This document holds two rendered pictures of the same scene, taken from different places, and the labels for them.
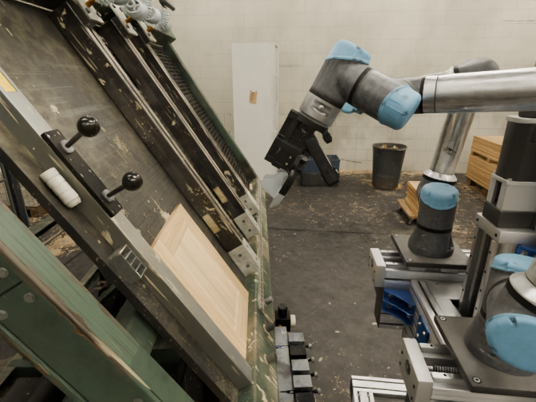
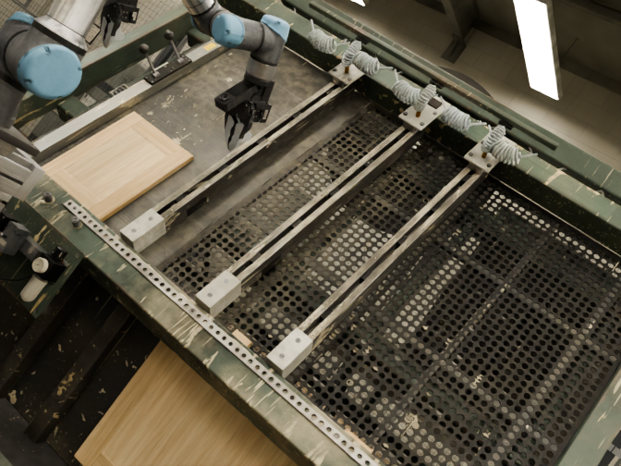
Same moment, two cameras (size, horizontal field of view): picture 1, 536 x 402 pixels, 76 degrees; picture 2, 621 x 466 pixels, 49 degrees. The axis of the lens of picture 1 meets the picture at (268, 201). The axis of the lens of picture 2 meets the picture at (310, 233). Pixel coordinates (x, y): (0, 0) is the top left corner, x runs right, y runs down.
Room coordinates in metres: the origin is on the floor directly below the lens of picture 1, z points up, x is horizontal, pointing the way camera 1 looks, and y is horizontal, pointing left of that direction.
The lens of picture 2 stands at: (2.38, -1.69, 1.24)
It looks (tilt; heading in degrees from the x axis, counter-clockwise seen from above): 1 degrees up; 112
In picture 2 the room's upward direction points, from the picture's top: 37 degrees clockwise
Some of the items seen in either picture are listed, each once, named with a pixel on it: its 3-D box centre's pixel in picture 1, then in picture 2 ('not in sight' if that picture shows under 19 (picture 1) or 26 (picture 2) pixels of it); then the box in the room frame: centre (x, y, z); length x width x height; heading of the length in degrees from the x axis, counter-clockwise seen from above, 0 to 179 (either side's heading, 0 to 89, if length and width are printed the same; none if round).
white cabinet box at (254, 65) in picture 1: (257, 120); not in sight; (5.22, 0.16, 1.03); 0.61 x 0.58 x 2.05; 174
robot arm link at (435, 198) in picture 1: (437, 204); (25, 48); (1.12, -0.59, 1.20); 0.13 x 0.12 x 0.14; 160
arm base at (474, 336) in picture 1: (506, 331); not in sight; (0.62, -0.53, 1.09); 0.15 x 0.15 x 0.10
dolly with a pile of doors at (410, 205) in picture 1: (424, 202); not in sight; (3.88, -1.90, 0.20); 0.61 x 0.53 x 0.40; 174
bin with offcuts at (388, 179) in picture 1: (387, 166); not in sight; (5.19, -1.85, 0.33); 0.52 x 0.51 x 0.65; 174
